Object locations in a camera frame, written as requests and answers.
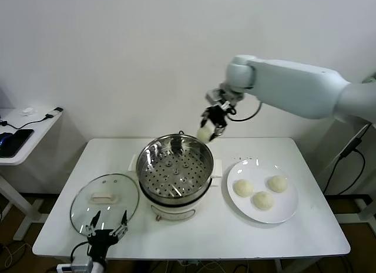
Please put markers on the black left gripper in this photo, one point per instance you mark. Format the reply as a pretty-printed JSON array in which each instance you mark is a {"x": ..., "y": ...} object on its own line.
[{"x": 101, "y": 240}]

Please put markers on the stainless steel steamer basket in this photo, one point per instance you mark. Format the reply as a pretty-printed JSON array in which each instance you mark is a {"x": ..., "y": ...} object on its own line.
[{"x": 176, "y": 170}]

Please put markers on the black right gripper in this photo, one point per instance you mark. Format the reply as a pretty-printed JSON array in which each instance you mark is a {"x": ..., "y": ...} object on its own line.
[{"x": 217, "y": 116}]

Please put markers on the black smartphone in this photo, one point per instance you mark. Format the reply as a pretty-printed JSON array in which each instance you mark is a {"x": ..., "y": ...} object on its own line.
[{"x": 17, "y": 141}]

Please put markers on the blue computer mouse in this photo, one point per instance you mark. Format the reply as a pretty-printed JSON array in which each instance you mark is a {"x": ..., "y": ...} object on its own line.
[{"x": 4, "y": 138}]

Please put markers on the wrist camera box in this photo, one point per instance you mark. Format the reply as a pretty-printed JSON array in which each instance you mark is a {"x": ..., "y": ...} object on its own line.
[
  {"x": 213, "y": 96},
  {"x": 79, "y": 267}
]

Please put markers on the white round plate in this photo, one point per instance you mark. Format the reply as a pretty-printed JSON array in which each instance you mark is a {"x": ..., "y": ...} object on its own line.
[{"x": 264, "y": 173}]

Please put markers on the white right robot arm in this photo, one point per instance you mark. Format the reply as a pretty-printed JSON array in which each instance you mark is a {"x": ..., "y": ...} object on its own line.
[{"x": 293, "y": 85}]

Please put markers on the glass pot lid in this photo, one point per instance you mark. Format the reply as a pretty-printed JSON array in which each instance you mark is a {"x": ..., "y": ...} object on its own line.
[{"x": 102, "y": 198}]

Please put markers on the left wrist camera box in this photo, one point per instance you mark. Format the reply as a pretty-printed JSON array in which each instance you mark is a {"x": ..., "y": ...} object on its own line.
[{"x": 79, "y": 267}]

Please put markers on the white electric cooker base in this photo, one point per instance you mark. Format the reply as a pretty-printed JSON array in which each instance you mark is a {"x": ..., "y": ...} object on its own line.
[{"x": 173, "y": 211}]

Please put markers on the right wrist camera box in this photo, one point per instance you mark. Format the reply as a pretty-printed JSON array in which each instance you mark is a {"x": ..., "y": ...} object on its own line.
[{"x": 213, "y": 96}]

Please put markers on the small white plastic object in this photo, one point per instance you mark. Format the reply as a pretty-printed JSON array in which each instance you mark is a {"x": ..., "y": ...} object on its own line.
[{"x": 28, "y": 111}]

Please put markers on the grey usb adapter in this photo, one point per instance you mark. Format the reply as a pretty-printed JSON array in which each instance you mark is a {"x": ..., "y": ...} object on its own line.
[{"x": 54, "y": 112}]

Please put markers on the white side table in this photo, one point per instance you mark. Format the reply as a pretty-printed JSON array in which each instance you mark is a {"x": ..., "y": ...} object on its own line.
[{"x": 32, "y": 120}]

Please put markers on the white steamed baozi bun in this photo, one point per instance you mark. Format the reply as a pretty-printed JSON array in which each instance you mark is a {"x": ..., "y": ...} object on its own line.
[
  {"x": 263, "y": 200},
  {"x": 204, "y": 134},
  {"x": 277, "y": 183},
  {"x": 243, "y": 188}
]

